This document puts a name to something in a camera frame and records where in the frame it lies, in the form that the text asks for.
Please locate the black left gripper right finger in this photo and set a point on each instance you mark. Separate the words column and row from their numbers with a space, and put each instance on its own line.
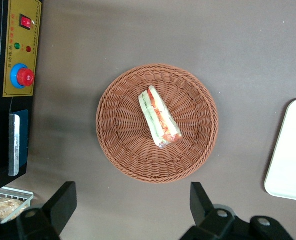
column 205, row 210

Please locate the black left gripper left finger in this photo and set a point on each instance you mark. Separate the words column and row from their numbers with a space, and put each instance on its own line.
column 50, row 212

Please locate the triangle sandwich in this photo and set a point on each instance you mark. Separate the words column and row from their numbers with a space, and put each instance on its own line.
column 159, row 117

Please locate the round brown wicker basket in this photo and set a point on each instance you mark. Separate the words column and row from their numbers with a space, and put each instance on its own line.
column 157, row 123

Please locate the white plastic tray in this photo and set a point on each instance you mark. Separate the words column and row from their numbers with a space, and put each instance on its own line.
column 289, row 150

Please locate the bagged brown bread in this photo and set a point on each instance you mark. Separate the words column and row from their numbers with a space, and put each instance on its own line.
column 8, row 207

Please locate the silver metal bar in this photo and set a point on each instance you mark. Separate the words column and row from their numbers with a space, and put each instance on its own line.
column 14, row 145

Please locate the red emergency stop button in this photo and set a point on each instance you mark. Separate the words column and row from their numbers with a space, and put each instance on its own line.
column 23, row 76

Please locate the yellow control panel label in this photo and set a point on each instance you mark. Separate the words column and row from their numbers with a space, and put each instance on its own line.
column 23, row 57

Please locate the red indicator light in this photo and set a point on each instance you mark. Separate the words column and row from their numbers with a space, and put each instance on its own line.
column 28, row 49

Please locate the green indicator light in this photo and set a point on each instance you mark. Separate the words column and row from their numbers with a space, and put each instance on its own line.
column 17, row 46

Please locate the red rocker power switch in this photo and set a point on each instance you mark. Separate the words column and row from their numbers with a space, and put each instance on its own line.
column 26, row 21

